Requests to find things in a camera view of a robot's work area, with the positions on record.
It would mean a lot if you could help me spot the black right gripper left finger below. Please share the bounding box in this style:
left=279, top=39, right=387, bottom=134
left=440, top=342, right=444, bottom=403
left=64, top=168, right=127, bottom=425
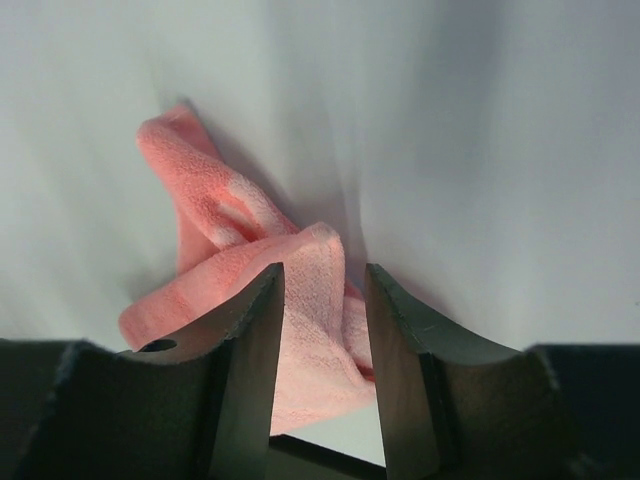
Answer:
left=1, top=264, right=284, bottom=479

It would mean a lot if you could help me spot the pink white striped towel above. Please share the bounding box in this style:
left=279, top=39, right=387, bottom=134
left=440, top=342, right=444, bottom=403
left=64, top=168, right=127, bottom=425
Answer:
left=119, top=105, right=375, bottom=435

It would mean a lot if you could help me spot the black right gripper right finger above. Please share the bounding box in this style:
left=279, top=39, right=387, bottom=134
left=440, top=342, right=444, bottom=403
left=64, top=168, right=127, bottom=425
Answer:
left=365, top=264, right=639, bottom=479

